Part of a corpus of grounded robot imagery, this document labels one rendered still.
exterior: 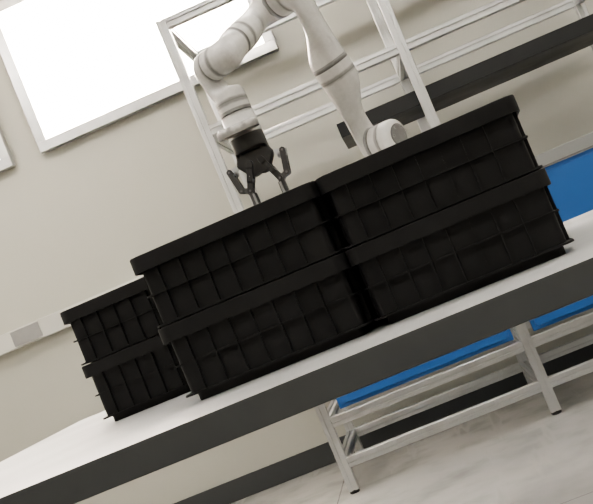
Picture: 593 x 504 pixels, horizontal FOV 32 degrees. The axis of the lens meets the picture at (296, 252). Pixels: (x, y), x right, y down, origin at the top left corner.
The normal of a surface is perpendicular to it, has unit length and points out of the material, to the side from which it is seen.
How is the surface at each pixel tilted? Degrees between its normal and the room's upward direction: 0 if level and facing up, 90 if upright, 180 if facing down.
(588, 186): 90
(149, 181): 90
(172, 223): 90
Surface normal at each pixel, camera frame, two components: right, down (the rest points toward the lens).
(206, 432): -0.11, 0.00
